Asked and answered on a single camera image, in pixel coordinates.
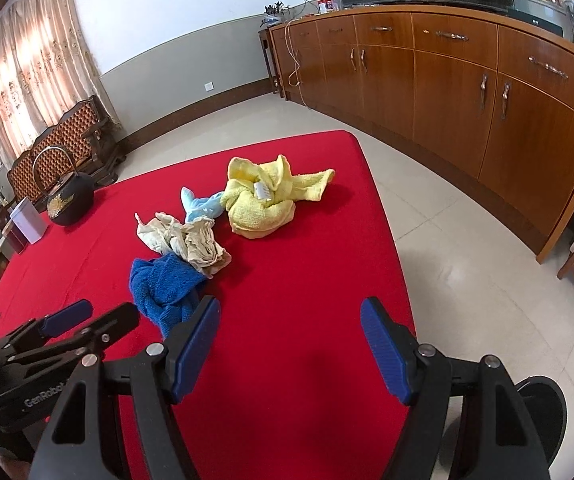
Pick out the beige curtain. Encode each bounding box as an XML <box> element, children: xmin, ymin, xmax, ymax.
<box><xmin>0</xmin><ymin>0</ymin><xmax>117</xmax><ymax>167</ymax></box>

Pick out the small dark side table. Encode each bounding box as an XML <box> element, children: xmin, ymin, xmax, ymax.
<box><xmin>258</xmin><ymin>28</ymin><xmax>281</xmax><ymax>94</ymax></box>

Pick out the wooden sideboard cabinet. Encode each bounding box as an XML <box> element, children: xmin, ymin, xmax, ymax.
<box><xmin>270</xmin><ymin>4</ymin><xmax>574</xmax><ymax>260</ymax></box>

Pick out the white charging cable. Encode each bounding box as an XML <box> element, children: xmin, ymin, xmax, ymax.
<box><xmin>283</xmin><ymin>0</ymin><xmax>319</xmax><ymax>109</ymax></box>

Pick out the blue towel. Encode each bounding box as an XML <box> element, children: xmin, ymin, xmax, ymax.
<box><xmin>129</xmin><ymin>254</ymin><xmax>207</xmax><ymax>339</ymax></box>

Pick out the wooden lattice bench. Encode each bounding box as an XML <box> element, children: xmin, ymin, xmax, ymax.
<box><xmin>7</xmin><ymin>96</ymin><xmax>126</xmax><ymax>205</ymax></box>

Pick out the red tablecloth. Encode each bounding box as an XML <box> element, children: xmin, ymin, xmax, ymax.
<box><xmin>0</xmin><ymin>130</ymin><xmax>413</xmax><ymax>479</ymax></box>

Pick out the black iron teapot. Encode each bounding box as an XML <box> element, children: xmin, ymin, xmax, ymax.
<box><xmin>32</xmin><ymin>145</ymin><xmax>95</xmax><ymax>226</ymax></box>

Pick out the light blue cloth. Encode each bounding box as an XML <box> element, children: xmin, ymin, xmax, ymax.
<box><xmin>180</xmin><ymin>186</ymin><xmax>224</xmax><ymax>223</ymax></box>

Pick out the white box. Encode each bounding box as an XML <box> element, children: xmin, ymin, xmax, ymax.
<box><xmin>10</xmin><ymin>197</ymin><xmax>48</xmax><ymax>245</ymax></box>

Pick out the potted plant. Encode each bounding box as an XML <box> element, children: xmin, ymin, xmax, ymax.
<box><xmin>260</xmin><ymin>1</ymin><xmax>290</xmax><ymax>28</ymax></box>

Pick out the yellow towel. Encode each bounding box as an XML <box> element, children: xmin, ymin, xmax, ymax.
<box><xmin>220</xmin><ymin>155</ymin><xmax>336</xmax><ymax>240</ymax></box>

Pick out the dark brown box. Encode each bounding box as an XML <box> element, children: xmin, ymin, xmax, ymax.
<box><xmin>2</xmin><ymin>220</ymin><xmax>29</xmax><ymax>254</ymax></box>

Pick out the beige crumpled cloth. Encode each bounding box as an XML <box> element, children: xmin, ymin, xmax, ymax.
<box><xmin>134</xmin><ymin>212</ymin><xmax>232</xmax><ymax>278</ymax></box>

